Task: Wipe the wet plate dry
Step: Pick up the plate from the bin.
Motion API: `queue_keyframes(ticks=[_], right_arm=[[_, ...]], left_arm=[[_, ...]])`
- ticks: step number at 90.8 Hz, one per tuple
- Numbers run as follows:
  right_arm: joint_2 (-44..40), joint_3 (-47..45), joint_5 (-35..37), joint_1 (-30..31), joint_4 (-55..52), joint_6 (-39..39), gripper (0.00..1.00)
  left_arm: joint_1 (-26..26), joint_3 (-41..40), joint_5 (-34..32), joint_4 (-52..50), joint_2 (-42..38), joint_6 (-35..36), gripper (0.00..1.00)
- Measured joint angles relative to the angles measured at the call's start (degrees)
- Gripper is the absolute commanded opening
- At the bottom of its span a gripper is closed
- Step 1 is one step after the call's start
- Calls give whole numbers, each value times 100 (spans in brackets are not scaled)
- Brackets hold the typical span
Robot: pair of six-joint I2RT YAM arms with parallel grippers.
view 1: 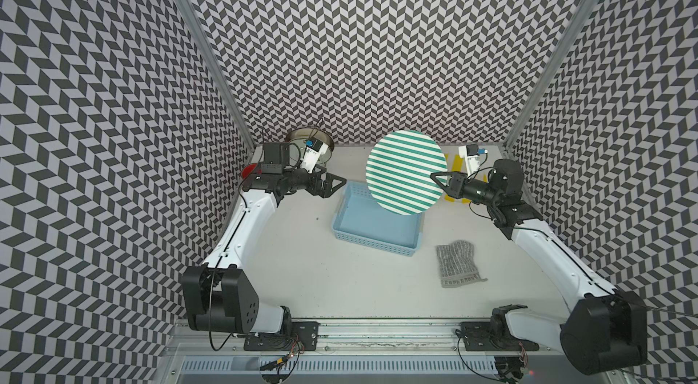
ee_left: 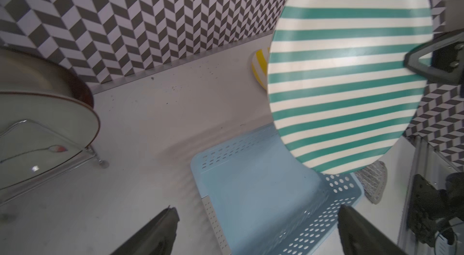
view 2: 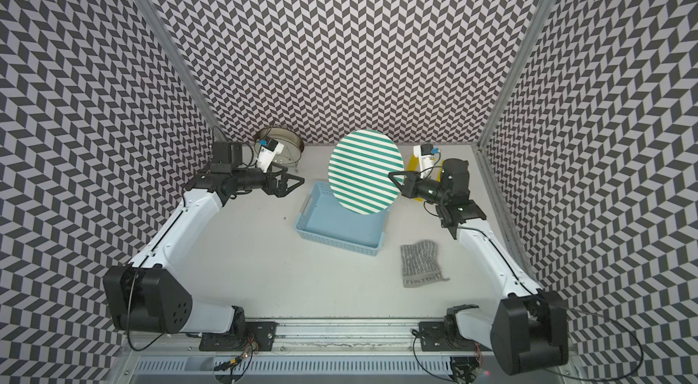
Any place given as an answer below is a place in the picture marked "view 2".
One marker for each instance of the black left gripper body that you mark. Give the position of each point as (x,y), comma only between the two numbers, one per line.
(270,188)

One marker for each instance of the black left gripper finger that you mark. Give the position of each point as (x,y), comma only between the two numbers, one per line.
(284,191)
(292,181)

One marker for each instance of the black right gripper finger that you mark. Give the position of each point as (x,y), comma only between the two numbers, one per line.
(406,189)
(398,176)

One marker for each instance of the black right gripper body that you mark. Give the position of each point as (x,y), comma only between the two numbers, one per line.
(429,189)

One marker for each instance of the green striped round plate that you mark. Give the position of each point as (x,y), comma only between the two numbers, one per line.
(359,168)

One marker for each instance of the grey striped fluffy cloth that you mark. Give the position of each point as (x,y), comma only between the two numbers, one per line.
(419,264)

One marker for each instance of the yellow striped round plate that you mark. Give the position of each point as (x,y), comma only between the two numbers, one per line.
(420,185)

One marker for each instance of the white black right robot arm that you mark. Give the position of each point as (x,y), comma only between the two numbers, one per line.
(523,325)

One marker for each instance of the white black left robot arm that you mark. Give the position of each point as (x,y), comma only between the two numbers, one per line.
(146,294)

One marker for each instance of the silver metal plate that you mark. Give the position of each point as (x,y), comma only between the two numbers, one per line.
(288,150)

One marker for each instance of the light blue plastic basket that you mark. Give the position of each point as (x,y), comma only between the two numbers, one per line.
(324,220)

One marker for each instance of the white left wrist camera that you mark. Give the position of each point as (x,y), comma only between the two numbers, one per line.
(268,150)

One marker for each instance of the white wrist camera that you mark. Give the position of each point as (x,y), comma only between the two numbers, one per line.
(268,150)
(427,156)

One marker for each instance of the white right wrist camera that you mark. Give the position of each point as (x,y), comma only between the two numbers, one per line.
(427,156)

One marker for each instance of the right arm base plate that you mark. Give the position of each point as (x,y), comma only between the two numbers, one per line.
(433,336)

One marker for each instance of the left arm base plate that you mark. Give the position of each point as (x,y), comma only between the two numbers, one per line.
(261,333)

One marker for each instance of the aluminium front rail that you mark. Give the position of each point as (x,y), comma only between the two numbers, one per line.
(306,336)

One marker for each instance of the aluminium corner post right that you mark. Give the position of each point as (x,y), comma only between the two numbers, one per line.
(523,55)

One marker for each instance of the aluminium corner post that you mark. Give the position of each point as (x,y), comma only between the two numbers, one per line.
(155,23)
(523,55)

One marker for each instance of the aluminium corner post left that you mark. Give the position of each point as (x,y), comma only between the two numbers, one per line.
(155,23)

